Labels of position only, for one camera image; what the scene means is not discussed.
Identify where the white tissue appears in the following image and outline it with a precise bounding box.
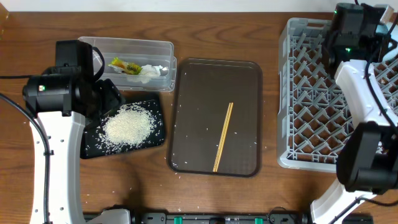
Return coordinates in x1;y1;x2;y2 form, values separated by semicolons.
127;65;163;84

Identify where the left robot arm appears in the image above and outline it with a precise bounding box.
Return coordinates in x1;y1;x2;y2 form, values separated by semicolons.
23;74;124;223

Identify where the wooden chopstick right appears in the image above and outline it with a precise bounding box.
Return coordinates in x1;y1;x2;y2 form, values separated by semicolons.
214;102;234;173

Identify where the grey dishwasher rack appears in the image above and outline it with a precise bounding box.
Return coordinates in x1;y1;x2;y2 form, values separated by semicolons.
276;17;398;174

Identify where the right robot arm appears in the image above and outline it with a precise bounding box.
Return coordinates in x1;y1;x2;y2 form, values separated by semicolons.
310;2;397;223

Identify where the black plastic tray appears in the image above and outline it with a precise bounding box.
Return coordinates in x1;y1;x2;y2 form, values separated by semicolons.
80;93;165;159

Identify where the yellow green snack wrapper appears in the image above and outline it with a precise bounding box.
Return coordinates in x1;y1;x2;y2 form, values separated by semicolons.
108;57;142;75

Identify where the brown serving tray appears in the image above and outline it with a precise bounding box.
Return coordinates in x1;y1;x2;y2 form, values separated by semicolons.
167;58;262;177

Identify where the clear plastic waste bin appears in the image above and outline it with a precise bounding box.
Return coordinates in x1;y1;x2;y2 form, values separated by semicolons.
79;37;177;92

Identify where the pile of white rice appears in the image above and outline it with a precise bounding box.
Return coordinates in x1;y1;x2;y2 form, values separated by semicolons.
86;102;165;155

